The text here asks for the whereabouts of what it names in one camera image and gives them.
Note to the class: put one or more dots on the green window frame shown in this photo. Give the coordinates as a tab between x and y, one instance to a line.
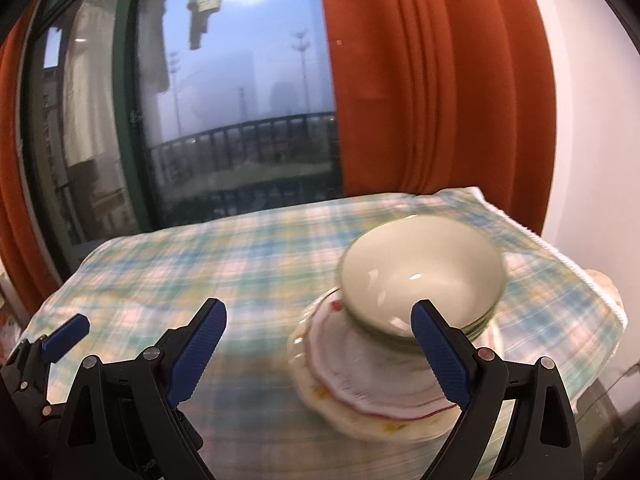
87	164

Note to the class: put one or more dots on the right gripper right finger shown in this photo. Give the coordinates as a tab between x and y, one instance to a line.
541	441

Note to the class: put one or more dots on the orange curtain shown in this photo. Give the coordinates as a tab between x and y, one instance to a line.
434	94
20	254

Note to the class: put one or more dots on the balcony railing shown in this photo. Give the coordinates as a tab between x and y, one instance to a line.
246	167

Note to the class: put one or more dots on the floral bowl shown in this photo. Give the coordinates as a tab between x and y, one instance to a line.
388	269
431	334
365	353

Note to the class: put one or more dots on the orange curtain left side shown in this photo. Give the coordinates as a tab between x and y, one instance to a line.
20	254

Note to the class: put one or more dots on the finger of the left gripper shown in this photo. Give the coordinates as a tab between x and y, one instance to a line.
64	338

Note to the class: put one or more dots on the plaid tablecloth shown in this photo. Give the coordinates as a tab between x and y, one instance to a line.
266	267

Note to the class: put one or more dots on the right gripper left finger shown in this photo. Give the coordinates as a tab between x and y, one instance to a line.
121	420

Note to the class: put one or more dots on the beige cushion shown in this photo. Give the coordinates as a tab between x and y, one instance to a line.
608	286

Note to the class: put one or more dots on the cream yellow-flowered plate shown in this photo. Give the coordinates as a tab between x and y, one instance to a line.
346	419

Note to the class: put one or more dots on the white red-rimmed plate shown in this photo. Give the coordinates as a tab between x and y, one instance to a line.
397	393

